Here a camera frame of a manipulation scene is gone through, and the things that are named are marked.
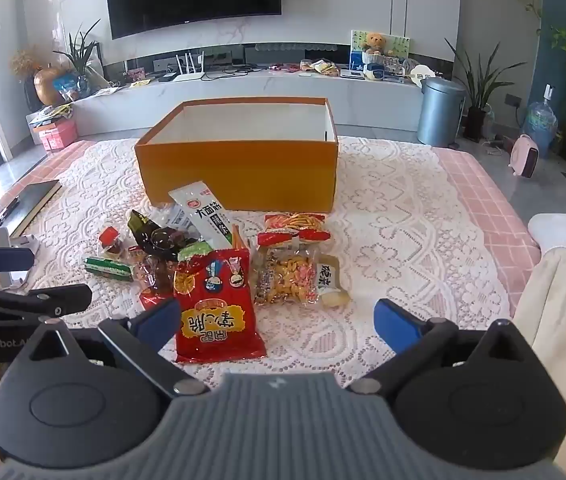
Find large red snack bag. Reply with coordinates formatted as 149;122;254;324
173;247;268;364

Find white label clear packet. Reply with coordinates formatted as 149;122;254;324
165;202;199;233

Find red bag of stick snacks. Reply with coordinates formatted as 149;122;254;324
257;211;331;248

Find blue water jug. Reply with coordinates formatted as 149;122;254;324
522;85;559;146

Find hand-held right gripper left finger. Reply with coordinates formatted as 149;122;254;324
17;298;210;399

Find white round gadget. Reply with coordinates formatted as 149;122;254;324
409;63;436;87

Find dried flowers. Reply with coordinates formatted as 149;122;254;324
10;47;44;78

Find blue snack bag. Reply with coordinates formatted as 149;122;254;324
53;72;81;101

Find long-leaved potted plant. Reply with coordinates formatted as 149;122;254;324
446;37;526;141

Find white router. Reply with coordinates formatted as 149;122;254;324
172;51;210;83

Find orange cardboard box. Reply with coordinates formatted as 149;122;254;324
134;97;340;212

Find teddy bear gift box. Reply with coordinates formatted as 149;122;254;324
350;30;409;68

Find clear packet of brown sweets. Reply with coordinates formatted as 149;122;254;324
130;252;179;296

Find green striped snack packet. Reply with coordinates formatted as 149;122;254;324
84;256;134;281

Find white stand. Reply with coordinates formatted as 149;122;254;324
0;227;41;288

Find gold vase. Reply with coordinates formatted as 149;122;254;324
33;66;66;107

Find long white snack packet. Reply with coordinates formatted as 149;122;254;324
168;180;236;251

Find small red-topped clear packet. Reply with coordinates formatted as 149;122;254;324
99;226;126;256

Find brown teddy bear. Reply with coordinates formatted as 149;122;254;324
361;32;389;56

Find person's leg white sock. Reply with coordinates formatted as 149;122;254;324
510;247;566;480

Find clear bag of yellow snacks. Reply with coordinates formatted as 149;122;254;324
300;59;339;77

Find white lace tablecloth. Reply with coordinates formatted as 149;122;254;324
0;137;516;391

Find green plant in glass vase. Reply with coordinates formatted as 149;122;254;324
53;19;101;98

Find pink checked mat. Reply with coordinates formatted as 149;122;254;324
0;136;544;321

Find stack of papers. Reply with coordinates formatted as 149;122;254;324
30;104;74;126

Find pink box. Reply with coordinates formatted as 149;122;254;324
31;119;78;152

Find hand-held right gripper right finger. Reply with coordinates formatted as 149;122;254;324
346;298;544;397

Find white marble television bench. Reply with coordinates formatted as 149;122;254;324
70;67;424;138

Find pink heater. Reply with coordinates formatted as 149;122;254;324
510;134;539;179

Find black notebook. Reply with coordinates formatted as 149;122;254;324
0;179;62;238

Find clear bag of yellow crackers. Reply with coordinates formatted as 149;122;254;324
253;245;351;309

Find bright green snack packet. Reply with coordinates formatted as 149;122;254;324
178;241;214;262

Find dark olive vacuum snack packet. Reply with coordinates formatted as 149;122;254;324
128;209;199;263

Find grey metal trash can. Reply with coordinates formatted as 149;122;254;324
417;77;466;148

